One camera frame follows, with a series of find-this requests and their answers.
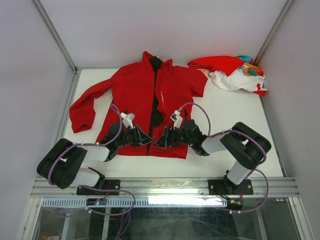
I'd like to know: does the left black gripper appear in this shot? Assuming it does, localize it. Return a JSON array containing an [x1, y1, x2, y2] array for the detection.
[[115, 124, 153, 148]]

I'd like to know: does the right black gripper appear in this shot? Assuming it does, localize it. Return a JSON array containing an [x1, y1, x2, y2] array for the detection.
[[153, 125, 194, 149]]

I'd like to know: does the red zip jacket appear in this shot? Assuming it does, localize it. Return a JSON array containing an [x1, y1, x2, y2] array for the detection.
[[69, 51, 209, 160]]

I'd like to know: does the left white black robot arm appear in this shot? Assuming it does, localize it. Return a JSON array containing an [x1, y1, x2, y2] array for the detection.
[[36, 122, 153, 189]]

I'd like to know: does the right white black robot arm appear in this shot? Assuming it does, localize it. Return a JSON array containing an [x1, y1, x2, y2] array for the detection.
[[154, 119, 272, 196]]

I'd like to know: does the red white printed garment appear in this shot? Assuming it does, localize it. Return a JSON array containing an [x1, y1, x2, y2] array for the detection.
[[187, 55, 268, 97]]

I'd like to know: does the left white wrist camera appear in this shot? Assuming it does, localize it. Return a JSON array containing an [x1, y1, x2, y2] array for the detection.
[[120, 112, 135, 129]]

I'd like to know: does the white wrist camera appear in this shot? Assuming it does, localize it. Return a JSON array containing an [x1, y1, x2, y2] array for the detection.
[[170, 110, 183, 129], [120, 112, 135, 129]]

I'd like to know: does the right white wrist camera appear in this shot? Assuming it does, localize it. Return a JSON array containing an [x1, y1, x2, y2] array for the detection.
[[170, 110, 183, 129]]

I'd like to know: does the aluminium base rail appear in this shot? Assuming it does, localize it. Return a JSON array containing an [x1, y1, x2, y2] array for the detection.
[[31, 177, 300, 198]]

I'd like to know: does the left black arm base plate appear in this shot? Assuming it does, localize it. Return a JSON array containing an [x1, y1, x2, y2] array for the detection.
[[76, 178, 121, 196]]

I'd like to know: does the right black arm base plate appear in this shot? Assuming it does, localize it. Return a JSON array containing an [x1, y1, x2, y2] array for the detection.
[[207, 179, 254, 196]]

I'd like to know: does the left aluminium corner post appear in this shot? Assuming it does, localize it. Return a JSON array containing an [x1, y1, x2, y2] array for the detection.
[[31, 0, 77, 73]]

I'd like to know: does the aluminium corner post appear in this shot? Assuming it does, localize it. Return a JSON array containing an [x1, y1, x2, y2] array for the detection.
[[31, 0, 77, 73], [253, 0, 295, 66]]

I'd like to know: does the slotted grey cable duct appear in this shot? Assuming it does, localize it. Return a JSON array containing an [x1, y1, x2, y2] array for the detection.
[[42, 196, 227, 208]]

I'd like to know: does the right aluminium corner post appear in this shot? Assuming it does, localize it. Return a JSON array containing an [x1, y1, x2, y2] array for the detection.
[[253, 0, 295, 66]]

